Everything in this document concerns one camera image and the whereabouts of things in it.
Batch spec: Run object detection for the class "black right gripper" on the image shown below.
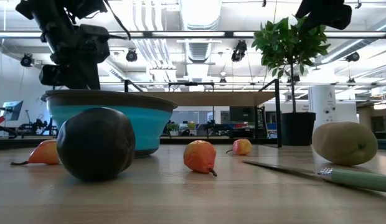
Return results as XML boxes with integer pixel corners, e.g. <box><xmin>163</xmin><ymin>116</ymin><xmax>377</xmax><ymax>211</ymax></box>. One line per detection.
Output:
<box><xmin>294</xmin><ymin>0</ymin><xmax>352</xmax><ymax>31</ymax></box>

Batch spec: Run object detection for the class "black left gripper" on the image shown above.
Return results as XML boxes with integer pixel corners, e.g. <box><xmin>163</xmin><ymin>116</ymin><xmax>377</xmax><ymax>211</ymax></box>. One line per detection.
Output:
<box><xmin>40</xmin><ymin>24</ymin><xmax>111</xmax><ymax>91</ymax></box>

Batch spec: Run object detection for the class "dark purple plum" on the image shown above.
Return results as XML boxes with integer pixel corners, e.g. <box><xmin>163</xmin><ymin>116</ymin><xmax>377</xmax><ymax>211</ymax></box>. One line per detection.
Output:
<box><xmin>56</xmin><ymin>107</ymin><xmax>136</xmax><ymax>182</ymax></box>

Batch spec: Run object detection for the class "teal bowl with grey rim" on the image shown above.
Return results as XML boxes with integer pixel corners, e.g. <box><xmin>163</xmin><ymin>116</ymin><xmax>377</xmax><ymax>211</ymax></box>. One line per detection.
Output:
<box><xmin>40</xmin><ymin>89</ymin><xmax>179</xmax><ymax>159</ymax></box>

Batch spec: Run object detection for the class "long orange yellow fruit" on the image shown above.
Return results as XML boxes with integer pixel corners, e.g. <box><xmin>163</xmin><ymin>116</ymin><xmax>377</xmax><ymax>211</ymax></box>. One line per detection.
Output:
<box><xmin>10</xmin><ymin>139</ymin><xmax>61</xmax><ymax>166</ymax></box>

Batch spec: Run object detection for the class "brown green kiwi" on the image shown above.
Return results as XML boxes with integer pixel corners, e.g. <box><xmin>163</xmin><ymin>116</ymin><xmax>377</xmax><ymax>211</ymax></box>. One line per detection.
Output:
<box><xmin>311</xmin><ymin>121</ymin><xmax>379</xmax><ymax>166</ymax></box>

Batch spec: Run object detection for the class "small pink yellow apple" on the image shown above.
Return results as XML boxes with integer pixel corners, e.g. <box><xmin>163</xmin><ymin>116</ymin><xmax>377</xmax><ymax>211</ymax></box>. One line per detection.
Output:
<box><xmin>225</xmin><ymin>138</ymin><xmax>253</xmax><ymax>156</ymax></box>

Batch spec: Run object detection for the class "green leafy small tree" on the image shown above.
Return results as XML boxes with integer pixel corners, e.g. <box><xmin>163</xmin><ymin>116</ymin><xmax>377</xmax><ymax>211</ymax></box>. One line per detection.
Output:
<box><xmin>251</xmin><ymin>17</ymin><xmax>332</xmax><ymax>113</ymax></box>

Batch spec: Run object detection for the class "black equipment on background desk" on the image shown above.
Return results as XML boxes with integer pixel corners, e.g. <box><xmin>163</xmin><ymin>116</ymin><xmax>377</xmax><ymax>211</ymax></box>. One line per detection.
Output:
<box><xmin>17</xmin><ymin>116</ymin><xmax>59</xmax><ymax>137</ymax></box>

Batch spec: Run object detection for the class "grey tilted monitor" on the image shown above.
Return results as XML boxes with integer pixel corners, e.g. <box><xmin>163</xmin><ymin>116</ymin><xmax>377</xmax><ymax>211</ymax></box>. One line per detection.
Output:
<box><xmin>0</xmin><ymin>100</ymin><xmax>24</xmax><ymax>121</ymax></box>

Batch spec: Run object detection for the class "white round column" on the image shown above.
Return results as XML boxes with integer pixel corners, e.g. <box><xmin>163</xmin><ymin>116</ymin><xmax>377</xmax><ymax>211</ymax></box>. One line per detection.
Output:
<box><xmin>308</xmin><ymin>85</ymin><xmax>339</xmax><ymax>139</ymax></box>

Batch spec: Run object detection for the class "small background potted plant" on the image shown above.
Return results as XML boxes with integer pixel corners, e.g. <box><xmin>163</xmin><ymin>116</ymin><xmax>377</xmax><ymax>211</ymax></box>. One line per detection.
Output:
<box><xmin>166</xmin><ymin>122</ymin><xmax>181</xmax><ymax>137</ymax></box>

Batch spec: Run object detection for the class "black plant pot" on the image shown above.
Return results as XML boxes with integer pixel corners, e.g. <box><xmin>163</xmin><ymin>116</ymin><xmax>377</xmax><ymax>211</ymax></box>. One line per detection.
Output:
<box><xmin>280</xmin><ymin>111</ymin><xmax>317</xmax><ymax>146</ymax></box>

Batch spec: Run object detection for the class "wooden shelf with black legs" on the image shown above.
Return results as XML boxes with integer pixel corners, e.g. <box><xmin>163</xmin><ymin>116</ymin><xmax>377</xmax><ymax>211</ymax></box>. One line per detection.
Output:
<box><xmin>123</xmin><ymin>78</ymin><xmax>283</xmax><ymax>149</ymax></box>

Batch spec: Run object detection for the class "black background monitor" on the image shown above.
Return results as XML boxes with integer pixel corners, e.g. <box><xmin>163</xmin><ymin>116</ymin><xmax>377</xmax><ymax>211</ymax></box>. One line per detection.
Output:
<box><xmin>229</xmin><ymin>106</ymin><xmax>259</xmax><ymax>123</ymax></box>

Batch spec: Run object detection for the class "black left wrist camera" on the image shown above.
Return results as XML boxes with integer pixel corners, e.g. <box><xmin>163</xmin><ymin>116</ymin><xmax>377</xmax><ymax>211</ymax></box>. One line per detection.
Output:
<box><xmin>39</xmin><ymin>63</ymin><xmax>65</xmax><ymax>87</ymax></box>

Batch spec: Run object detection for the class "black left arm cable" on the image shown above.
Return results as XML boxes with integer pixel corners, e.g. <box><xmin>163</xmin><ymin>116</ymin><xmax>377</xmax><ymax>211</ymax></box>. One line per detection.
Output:
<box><xmin>103</xmin><ymin>0</ymin><xmax>132</xmax><ymax>40</ymax></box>

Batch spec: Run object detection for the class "black overhead frame bar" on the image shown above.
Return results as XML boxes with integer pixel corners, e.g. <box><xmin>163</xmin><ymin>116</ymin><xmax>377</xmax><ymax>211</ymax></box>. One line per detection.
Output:
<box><xmin>0</xmin><ymin>30</ymin><xmax>386</xmax><ymax>40</ymax></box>

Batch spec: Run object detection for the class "silver ceiling air duct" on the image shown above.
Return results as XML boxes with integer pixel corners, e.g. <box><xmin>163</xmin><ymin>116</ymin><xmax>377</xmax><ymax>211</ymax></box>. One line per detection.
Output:
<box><xmin>179</xmin><ymin>0</ymin><xmax>224</xmax><ymax>65</ymax></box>

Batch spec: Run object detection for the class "black table edge rail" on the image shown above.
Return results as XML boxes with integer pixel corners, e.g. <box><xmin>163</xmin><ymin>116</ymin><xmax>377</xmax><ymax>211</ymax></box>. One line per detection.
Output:
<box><xmin>0</xmin><ymin>136</ymin><xmax>386</xmax><ymax>151</ymax></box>

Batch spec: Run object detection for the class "table knife with green handle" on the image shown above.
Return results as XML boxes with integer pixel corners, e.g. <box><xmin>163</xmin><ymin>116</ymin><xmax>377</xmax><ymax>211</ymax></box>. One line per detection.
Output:
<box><xmin>242</xmin><ymin>159</ymin><xmax>386</xmax><ymax>194</ymax></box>

